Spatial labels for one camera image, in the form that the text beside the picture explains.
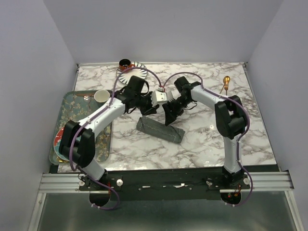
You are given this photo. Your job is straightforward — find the white and green cup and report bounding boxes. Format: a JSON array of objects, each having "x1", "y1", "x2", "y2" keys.
[{"x1": 93, "y1": 90, "x2": 110, "y2": 103}]

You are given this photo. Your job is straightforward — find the grey cloth napkin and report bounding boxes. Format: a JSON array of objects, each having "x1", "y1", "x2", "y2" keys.
[{"x1": 136, "y1": 116, "x2": 185, "y2": 144}]

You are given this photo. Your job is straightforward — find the red and black cup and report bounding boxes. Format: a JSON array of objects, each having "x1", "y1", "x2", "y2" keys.
[{"x1": 118, "y1": 59, "x2": 135, "y2": 72}]

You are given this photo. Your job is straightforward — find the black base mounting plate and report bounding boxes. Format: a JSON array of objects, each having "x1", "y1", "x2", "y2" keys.
[{"x1": 79, "y1": 167, "x2": 250, "y2": 201}]

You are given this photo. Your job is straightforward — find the gold spoon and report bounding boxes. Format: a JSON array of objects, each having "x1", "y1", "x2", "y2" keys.
[{"x1": 220, "y1": 76, "x2": 231, "y2": 94}]

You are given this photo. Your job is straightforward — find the silver spoon on tray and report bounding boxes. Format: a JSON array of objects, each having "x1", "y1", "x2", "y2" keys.
[{"x1": 83, "y1": 95, "x2": 91, "y2": 109}]

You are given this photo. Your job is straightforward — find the red and blue plate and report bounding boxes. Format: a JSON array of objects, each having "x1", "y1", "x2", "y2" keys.
[{"x1": 53, "y1": 127, "x2": 68, "y2": 162}]

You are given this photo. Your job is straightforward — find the white striped saucer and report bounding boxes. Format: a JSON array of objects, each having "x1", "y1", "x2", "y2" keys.
[{"x1": 116, "y1": 61, "x2": 148, "y2": 85}]

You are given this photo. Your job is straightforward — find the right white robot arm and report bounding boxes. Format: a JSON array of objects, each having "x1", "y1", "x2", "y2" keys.
[{"x1": 162, "y1": 77, "x2": 250, "y2": 189}]

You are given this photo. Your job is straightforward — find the green floral tray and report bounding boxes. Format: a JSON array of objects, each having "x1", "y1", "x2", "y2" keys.
[{"x1": 49, "y1": 90, "x2": 112, "y2": 165}]

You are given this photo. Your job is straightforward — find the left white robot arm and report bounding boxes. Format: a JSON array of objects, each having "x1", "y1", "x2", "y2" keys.
[{"x1": 59, "y1": 76, "x2": 159, "y2": 190}]

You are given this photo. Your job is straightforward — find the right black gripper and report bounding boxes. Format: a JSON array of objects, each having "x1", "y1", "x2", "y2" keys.
[{"x1": 161, "y1": 96, "x2": 192, "y2": 126}]

